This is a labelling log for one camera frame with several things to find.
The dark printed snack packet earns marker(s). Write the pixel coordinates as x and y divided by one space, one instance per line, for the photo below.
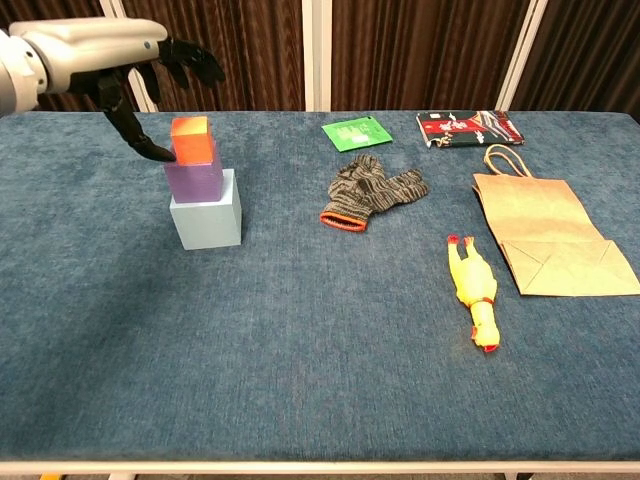
465 129

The yellow rubber chicken toy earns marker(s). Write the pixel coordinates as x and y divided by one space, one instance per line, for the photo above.
472 280

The large light blue cube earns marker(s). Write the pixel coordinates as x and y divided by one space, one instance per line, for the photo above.
207 225

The grey striped knit glove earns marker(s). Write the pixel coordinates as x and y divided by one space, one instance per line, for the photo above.
370 192

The green foil packet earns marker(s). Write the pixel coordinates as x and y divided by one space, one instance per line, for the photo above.
356 132

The purple cube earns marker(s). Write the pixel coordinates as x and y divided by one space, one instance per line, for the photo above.
195 182

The blue felt table cover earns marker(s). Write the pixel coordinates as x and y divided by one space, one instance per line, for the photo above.
300 325

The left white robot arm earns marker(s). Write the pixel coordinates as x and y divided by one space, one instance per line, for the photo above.
17 75

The brown paper bag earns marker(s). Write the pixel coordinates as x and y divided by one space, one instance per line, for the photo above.
545 225

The small orange cube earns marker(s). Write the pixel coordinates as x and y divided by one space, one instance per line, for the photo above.
192 142

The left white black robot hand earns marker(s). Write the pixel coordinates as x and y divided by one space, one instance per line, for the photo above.
95 50

